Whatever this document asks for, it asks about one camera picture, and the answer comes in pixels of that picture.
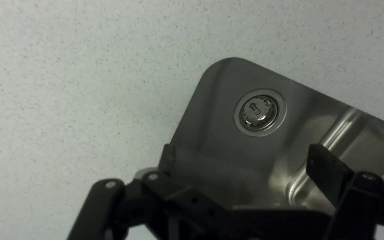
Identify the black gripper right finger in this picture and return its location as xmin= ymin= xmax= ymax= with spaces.
xmin=305 ymin=143 xmax=384 ymax=240

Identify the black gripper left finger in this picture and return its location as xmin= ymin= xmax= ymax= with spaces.
xmin=66 ymin=143 xmax=189 ymax=240

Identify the stainless steel sink basin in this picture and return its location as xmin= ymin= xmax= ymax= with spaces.
xmin=130 ymin=57 xmax=384 ymax=215

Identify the metal sink drain strainer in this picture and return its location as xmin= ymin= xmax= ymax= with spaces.
xmin=233 ymin=89 xmax=287 ymax=138

